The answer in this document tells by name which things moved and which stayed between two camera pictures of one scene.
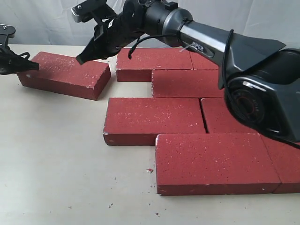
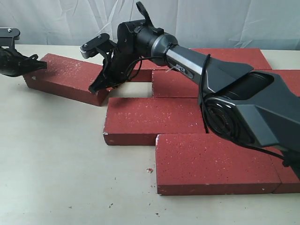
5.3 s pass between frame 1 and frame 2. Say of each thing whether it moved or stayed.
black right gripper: moved
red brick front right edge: stayed
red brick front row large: stayed
